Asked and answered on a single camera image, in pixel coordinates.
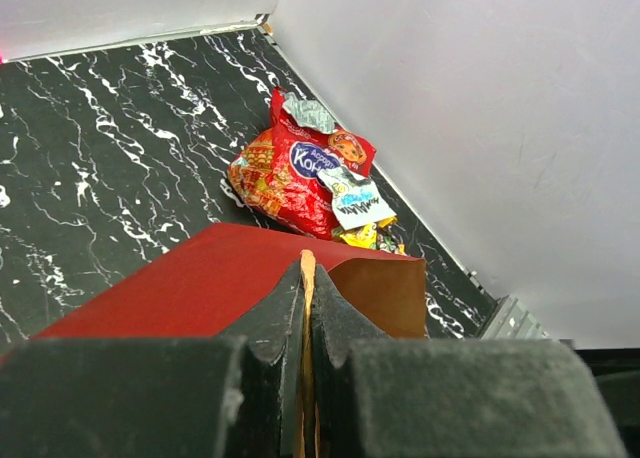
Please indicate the red paper bag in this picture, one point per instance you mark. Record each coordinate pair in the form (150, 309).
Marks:
(209, 282)

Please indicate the red candy bag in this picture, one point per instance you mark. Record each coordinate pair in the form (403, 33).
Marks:
(277, 172)

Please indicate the aluminium frame rail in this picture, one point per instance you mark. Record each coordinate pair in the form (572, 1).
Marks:
(504, 316)

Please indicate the light blue snack packet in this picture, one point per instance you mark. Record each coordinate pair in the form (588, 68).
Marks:
(356, 200)

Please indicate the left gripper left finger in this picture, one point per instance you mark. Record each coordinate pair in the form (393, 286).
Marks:
(236, 394)

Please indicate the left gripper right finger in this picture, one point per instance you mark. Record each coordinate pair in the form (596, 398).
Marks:
(379, 396)

